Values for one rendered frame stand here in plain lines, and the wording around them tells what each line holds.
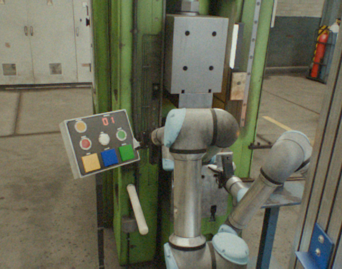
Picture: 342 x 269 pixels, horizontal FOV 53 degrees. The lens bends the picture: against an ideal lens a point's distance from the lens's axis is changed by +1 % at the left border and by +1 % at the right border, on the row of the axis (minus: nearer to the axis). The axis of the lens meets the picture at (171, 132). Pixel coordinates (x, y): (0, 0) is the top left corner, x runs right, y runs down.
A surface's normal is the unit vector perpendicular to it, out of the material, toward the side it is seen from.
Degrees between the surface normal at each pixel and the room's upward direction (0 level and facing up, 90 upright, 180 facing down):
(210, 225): 90
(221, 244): 8
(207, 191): 90
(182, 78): 90
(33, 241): 0
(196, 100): 90
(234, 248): 8
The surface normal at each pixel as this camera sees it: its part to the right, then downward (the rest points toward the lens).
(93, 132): 0.58, -0.20
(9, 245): 0.04, -0.93
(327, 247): -1.00, -0.01
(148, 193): 0.26, 0.36
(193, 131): 0.16, 0.09
